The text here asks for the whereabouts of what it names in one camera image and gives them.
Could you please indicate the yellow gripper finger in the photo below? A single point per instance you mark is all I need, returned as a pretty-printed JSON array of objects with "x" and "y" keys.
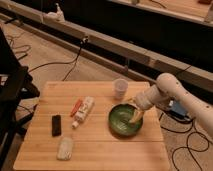
[
  {"x": 137, "y": 116},
  {"x": 131, "y": 100}
]

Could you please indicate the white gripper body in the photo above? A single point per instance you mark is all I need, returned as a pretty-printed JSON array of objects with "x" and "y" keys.
[{"x": 150, "y": 97}]

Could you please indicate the black eraser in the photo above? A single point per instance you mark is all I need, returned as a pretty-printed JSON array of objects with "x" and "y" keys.
[{"x": 56, "y": 125}]

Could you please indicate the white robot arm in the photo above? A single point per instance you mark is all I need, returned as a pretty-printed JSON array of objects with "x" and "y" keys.
[{"x": 168, "y": 87}]

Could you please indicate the green bowl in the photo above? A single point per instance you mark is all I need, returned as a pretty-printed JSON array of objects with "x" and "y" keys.
[{"x": 118, "y": 120}]

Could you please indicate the blue power box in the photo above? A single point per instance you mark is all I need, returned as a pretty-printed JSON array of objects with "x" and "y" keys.
[{"x": 177, "y": 110}]

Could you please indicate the white tube with cap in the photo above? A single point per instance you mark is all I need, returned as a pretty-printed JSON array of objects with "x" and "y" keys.
[{"x": 83, "y": 111}]

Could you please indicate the orange marker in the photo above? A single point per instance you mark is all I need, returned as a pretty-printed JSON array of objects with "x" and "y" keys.
[{"x": 76, "y": 107}]

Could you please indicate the black stand left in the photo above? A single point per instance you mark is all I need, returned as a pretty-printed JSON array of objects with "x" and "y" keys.
[{"x": 17, "y": 86}]

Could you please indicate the white object on rail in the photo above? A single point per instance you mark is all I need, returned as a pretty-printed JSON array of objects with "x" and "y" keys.
[{"x": 58, "y": 15}]

